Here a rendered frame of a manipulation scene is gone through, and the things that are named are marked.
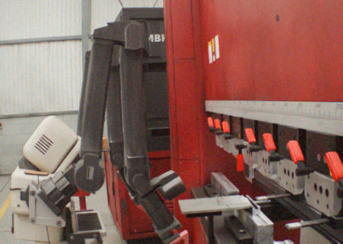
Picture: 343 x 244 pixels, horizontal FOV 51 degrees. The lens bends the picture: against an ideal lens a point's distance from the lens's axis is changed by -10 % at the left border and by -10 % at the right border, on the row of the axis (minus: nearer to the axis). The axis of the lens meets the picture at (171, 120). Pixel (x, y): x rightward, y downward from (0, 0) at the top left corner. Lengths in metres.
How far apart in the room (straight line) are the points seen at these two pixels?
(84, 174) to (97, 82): 0.23
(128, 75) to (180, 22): 1.44
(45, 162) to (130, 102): 0.32
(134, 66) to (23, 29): 7.58
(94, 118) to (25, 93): 7.40
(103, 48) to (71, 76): 7.35
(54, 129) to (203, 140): 1.41
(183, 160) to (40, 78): 6.26
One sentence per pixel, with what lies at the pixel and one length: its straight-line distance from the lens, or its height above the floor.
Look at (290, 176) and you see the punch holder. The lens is 0.98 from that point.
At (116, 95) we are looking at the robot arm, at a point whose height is 1.44.
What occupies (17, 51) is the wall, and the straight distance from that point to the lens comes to 8.49.
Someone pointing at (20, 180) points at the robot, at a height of 1.22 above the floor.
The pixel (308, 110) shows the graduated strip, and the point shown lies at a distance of 0.86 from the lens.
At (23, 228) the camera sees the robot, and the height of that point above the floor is 1.05.
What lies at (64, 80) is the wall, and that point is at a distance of 8.33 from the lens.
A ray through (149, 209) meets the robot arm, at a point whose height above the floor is 1.13.
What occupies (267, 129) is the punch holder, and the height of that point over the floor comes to 1.32.
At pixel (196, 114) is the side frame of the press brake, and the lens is 2.38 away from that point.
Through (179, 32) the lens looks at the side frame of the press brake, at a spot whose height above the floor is 1.82.
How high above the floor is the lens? 1.42
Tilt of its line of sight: 3 degrees down
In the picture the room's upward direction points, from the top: 3 degrees counter-clockwise
